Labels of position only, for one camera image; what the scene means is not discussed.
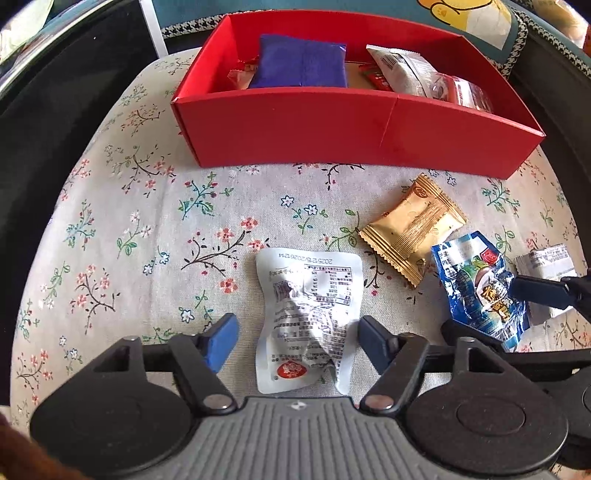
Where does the floral seat cloth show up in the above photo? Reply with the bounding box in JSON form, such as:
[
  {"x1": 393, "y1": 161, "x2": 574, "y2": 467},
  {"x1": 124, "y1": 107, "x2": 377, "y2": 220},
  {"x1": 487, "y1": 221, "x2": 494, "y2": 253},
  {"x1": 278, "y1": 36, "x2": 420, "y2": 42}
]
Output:
[{"x1": 9, "y1": 48, "x2": 591, "y2": 430}]

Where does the clear pink biscuit packet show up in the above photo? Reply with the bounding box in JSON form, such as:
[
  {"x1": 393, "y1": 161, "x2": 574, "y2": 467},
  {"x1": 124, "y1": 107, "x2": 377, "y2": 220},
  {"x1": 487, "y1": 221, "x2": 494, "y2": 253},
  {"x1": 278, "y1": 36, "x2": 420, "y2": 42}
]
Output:
[{"x1": 431, "y1": 74, "x2": 495, "y2": 114}]

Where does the blue snack packet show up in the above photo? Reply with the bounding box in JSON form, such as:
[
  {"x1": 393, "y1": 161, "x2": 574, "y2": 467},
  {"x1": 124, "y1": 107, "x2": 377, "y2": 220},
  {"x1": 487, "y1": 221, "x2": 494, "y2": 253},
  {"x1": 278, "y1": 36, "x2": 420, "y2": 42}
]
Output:
[{"x1": 431, "y1": 231, "x2": 531, "y2": 352}]

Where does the crumpled paper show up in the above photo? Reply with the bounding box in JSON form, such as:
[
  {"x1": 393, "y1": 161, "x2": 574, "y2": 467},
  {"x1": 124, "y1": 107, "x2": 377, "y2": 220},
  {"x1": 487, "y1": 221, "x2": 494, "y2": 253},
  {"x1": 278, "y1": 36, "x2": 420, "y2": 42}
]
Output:
[{"x1": 0, "y1": 0, "x2": 52, "y2": 52}]

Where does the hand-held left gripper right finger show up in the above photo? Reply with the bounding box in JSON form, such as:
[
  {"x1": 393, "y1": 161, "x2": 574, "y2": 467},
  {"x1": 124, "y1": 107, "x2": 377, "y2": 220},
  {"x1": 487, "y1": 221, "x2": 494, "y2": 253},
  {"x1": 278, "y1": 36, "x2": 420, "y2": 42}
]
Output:
[{"x1": 357, "y1": 315, "x2": 509, "y2": 414}]

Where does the purple snack packet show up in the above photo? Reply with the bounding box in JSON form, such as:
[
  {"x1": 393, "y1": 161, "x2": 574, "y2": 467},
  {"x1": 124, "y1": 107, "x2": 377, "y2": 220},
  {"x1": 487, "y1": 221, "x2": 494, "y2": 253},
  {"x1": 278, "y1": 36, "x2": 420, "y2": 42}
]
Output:
[{"x1": 249, "y1": 33, "x2": 348, "y2": 89}]

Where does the red candy packet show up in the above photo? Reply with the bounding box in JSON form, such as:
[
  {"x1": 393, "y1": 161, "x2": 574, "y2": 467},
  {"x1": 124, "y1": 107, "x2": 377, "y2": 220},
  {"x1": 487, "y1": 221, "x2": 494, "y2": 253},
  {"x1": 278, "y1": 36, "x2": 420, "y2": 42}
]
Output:
[{"x1": 226, "y1": 55, "x2": 262, "y2": 90}]

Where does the gold biscuit packet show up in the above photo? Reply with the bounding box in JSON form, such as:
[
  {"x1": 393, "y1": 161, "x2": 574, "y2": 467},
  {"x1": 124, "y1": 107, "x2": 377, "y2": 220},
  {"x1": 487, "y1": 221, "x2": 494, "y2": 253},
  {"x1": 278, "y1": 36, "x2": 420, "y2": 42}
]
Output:
[{"x1": 359, "y1": 174, "x2": 467, "y2": 289}]

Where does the white wafer packet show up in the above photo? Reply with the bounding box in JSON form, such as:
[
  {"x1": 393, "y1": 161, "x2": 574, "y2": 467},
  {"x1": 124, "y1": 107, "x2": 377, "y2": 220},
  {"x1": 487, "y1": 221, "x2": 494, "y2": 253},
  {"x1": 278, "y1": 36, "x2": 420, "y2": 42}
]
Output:
[{"x1": 515, "y1": 243, "x2": 578, "y2": 324}]

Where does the white panel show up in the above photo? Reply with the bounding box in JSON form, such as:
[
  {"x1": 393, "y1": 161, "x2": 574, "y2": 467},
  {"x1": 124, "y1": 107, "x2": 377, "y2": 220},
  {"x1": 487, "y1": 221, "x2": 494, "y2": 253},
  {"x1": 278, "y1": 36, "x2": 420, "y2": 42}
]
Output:
[{"x1": 141, "y1": 0, "x2": 168, "y2": 58}]

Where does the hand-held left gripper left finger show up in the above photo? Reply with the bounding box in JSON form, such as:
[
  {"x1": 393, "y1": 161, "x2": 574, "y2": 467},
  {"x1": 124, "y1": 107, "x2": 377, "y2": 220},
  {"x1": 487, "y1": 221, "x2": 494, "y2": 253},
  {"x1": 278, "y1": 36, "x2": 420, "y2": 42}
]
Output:
[{"x1": 81, "y1": 313, "x2": 240, "y2": 414}]

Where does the red cardboard box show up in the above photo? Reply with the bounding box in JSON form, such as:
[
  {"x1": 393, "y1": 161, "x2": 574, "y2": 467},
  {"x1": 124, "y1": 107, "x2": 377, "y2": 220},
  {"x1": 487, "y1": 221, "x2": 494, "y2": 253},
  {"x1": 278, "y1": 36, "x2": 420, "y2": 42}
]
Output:
[{"x1": 170, "y1": 11, "x2": 546, "y2": 180}]

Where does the long white snack packet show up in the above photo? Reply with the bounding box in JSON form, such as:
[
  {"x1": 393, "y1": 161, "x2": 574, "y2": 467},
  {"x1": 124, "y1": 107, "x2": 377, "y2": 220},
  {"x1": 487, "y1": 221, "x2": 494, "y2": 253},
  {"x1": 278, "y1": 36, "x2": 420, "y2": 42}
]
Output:
[{"x1": 366, "y1": 45, "x2": 439, "y2": 97}]

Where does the small red snack packet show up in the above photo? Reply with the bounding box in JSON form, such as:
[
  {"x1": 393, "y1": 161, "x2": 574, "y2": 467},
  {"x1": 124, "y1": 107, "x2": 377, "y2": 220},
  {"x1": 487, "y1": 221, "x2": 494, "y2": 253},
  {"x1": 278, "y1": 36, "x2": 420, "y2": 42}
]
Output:
[{"x1": 359, "y1": 64, "x2": 393, "y2": 90}]

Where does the black round glass table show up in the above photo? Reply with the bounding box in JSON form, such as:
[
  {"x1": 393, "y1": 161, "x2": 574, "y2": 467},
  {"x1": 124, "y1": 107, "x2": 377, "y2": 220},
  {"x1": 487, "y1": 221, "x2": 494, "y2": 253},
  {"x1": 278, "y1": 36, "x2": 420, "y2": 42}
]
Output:
[{"x1": 0, "y1": 0, "x2": 154, "y2": 407}]

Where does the dark armrest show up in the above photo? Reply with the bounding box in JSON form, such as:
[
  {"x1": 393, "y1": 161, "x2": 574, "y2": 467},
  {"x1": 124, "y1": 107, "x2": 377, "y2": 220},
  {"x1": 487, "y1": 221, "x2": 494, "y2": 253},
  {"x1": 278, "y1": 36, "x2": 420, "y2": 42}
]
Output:
[{"x1": 510, "y1": 23, "x2": 591, "y2": 273}]

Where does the white packet red logo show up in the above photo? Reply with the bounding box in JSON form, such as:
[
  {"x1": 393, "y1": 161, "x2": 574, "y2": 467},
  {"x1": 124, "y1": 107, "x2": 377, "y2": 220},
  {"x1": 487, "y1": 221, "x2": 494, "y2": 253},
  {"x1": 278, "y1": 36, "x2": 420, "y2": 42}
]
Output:
[{"x1": 255, "y1": 248, "x2": 363, "y2": 395}]

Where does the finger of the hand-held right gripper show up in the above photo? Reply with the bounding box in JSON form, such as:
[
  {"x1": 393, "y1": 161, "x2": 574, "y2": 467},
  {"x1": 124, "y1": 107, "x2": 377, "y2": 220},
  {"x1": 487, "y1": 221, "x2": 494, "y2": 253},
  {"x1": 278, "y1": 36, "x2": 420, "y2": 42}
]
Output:
[
  {"x1": 441, "y1": 318, "x2": 591, "y2": 377},
  {"x1": 510, "y1": 274, "x2": 591, "y2": 317}
]

